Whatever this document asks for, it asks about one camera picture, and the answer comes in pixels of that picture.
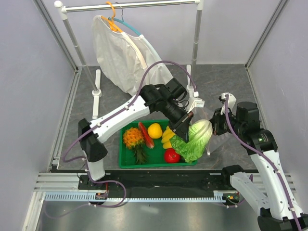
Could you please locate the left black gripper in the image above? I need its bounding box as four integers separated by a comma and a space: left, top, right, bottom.
162, 100, 194, 143

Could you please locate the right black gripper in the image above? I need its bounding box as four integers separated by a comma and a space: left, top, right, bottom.
204, 107, 245, 136

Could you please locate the green plastic lettuce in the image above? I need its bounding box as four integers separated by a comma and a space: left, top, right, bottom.
170, 119, 213, 163

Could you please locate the clear dotted zip top bag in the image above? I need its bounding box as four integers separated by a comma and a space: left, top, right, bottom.
192, 105, 231, 157

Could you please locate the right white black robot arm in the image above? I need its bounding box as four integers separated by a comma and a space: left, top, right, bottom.
210, 93, 308, 231

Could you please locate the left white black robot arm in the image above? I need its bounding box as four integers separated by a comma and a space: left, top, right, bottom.
78, 78, 193, 189

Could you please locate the yellow banana bunch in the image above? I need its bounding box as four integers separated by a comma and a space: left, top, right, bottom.
161, 126, 175, 149

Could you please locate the yellow lemon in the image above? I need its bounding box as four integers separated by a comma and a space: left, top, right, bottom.
147, 123, 163, 139

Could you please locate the dark green avocado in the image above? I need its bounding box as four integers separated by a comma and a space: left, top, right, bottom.
180, 156, 191, 163

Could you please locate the red tomato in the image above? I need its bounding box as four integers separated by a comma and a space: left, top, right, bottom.
164, 148, 180, 164

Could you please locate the silver white clothes rack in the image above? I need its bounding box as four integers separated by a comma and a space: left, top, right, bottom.
54, 0, 204, 119

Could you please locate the red watermelon slice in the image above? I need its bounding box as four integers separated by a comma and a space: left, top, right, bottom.
138, 122, 154, 149

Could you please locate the green plastic tray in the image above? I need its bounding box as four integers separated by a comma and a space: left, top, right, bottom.
118, 121, 197, 169

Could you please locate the orange plastic pineapple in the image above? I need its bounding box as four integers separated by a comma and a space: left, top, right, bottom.
123, 128, 147, 165

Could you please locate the white garment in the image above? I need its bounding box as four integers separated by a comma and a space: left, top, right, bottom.
92, 15, 161, 96

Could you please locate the teal clothes hanger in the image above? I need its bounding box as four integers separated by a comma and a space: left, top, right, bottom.
108, 2, 143, 37

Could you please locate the orange clothes hanger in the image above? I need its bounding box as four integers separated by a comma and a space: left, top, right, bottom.
100, 1, 123, 33

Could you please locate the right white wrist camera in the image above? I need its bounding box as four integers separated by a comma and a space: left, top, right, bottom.
219, 92, 237, 115

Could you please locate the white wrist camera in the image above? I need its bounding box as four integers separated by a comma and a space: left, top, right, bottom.
219, 92, 237, 115
187, 90, 205, 112

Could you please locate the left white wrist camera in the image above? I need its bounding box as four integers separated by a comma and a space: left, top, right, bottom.
187, 90, 205, 112

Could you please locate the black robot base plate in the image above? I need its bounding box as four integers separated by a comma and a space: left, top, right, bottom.
78, 170, 234, 199

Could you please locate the white slotted cable duct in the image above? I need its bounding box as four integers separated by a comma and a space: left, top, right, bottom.
44, 192, 227, 203

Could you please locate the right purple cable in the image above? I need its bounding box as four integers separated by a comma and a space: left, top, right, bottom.
221, 93, 303, 231

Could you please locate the purple cable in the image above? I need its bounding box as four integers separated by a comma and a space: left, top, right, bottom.
62, 60, 199, 183
221, 93, 303, 231

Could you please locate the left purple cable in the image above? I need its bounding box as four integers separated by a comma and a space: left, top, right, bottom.
62, 60, 199, 183

